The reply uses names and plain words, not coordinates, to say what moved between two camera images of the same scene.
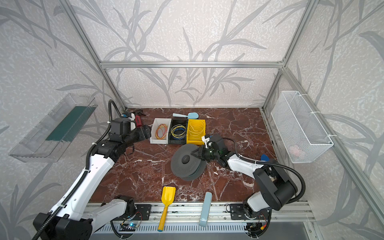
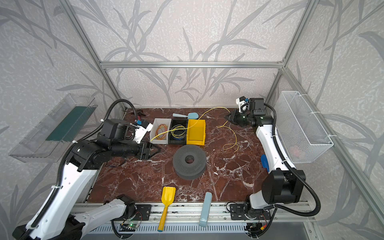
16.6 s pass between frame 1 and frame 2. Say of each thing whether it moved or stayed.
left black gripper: moved
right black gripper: moved
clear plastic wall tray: stayed
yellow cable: moved
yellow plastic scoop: stayed
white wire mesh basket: stayed
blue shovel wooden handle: stayed
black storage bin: stayed
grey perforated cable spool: stayed
